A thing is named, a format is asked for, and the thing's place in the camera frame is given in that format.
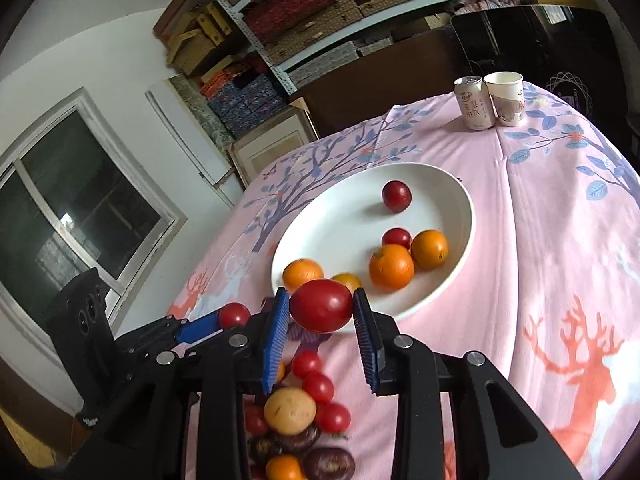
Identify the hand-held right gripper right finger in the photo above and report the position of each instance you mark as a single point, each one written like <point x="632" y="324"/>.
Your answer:
<point x="368" y="350"/>

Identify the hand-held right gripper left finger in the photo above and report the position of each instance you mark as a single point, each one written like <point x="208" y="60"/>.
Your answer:
<point x="275" y="345"/>

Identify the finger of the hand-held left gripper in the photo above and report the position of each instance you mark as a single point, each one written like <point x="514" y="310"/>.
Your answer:
<point x="200" y="327"/>

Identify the red cherry tomato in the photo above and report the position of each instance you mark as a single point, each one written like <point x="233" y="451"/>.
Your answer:
<point x="306" y="363"/>
<point x="235" y="315"/>
<point x="256" y="421"/>
<point x="333" y="417"/>
<point x="318" y="387"/>

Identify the large red tomato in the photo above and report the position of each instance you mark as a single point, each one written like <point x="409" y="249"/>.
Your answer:
<point x="320" y="306"/>

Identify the white plate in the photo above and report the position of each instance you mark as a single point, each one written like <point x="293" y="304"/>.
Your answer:
<point x="340" y="220"/>

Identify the small orange fruit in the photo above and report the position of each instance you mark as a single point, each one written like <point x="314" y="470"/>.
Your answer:
<point x="280" y="371"/>

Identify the tan round fruit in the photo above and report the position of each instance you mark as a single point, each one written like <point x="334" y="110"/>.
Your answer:
<point x="290" y="410"/>

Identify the yellowish orange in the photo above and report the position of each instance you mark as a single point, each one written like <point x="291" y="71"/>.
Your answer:
<point x="346" y="280"/>

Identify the dark purple fruit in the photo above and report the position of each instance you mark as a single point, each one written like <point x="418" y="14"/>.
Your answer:
<point x="260" y="449"/>
<point x="329" y="463"/>
<point x="301" y="439"/>

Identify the small red plum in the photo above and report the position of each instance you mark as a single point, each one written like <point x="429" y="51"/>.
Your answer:
<point x="396" y="237"/>

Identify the white framed window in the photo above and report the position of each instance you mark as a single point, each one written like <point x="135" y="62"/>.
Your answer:
<point x="75" y="195"/>

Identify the dark red plum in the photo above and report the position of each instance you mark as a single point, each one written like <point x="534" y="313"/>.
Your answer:
<point x="396" y="196"/>

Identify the white board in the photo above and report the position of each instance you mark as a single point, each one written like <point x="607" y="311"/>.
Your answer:
<point x="192" y="135"/>

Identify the pink printed tablecloth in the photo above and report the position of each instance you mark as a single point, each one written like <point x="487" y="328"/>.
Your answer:
<point x="540" y="240"/>

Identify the stack of blue floral boxes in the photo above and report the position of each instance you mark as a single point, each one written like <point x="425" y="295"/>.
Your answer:
<point x="245" y="102"/>

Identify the white drink can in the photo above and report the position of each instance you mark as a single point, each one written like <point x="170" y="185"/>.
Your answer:
<point x="472" y="105"/>

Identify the brown wooden panel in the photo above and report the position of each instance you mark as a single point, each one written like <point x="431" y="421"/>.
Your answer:
<point x="370" y="80"/>

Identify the white paper cup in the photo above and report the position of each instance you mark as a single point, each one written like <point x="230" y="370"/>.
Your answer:
<point x="506" y="100"/>

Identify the stack of wooden boxes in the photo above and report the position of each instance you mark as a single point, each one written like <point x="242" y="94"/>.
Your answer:
<point x="192" y="40"/>

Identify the metal shelf rack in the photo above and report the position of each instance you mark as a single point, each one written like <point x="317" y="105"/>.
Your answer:
<point x="320" y="46"/>

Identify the stack of patterned boxes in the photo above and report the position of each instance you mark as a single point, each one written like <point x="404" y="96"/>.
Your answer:
<point x="310" y="5"/>

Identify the black glossy cabinet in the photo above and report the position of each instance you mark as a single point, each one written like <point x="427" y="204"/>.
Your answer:
<point x="550" y="50"/>

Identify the pink cloth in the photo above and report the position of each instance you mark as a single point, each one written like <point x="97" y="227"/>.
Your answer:
<point x="485" y="4"/>

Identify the wooden picture frame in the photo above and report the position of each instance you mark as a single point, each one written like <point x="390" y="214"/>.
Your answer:
<point x="272" y="147"/>

